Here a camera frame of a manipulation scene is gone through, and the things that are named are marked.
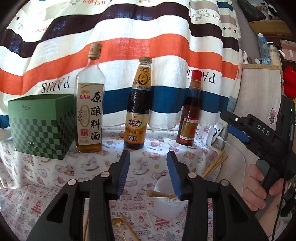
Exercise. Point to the person's right hand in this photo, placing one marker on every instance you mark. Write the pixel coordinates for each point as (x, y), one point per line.
(253, 192)

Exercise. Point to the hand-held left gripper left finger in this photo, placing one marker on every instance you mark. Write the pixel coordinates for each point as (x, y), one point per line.
(123, 171)

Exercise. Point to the bunch of wooden chopsticks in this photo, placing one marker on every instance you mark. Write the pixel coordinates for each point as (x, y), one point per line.
(214, 164)

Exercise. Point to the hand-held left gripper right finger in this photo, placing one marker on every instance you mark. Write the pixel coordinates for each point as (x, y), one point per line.
(173, 176)

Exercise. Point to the striped hanging cloth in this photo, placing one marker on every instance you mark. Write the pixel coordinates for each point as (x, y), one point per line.
(138, 46)

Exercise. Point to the dark oyster sauce bottle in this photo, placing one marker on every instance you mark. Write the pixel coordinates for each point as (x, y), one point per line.
(138, 104)

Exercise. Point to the clear glass jar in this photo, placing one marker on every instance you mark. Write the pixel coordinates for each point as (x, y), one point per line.
(274, 54)

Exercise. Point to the red plush toy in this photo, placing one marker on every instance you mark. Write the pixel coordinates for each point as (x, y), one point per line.
(290, 81)

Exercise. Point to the person's right forearm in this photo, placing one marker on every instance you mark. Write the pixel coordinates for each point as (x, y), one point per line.
(268, 224)

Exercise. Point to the strawberry print tablecloth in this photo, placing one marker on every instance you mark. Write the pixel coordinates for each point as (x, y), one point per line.
(34, 204)

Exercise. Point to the red cap sauce bottle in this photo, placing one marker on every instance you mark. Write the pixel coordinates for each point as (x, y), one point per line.
(189, 115)

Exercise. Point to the green checkered box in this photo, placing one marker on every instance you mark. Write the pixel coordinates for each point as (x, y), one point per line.
(41, 129)

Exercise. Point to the clear cooking wine bottle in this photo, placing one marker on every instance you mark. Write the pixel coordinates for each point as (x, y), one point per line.
(90, 111)

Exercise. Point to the bear print cloth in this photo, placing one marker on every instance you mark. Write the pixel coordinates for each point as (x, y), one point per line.
(69, 166)

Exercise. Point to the pink cartoon sticker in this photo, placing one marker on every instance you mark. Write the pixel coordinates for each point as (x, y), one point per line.
(272, 115)

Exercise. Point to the blue cap clear bottle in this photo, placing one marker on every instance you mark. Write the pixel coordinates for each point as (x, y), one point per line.
(263, 48)

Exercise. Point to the gold metal fork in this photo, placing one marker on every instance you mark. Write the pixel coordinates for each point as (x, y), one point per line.
(129, 228)

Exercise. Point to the clear plastic cup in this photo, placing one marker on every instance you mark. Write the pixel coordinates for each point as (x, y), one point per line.
(164, 206)

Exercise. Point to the brown cardboard box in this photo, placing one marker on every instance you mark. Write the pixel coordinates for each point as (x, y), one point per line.
(268, 29)

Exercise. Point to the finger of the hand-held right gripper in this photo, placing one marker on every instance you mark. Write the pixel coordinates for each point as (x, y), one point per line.
(239, 134)
(235, 118)

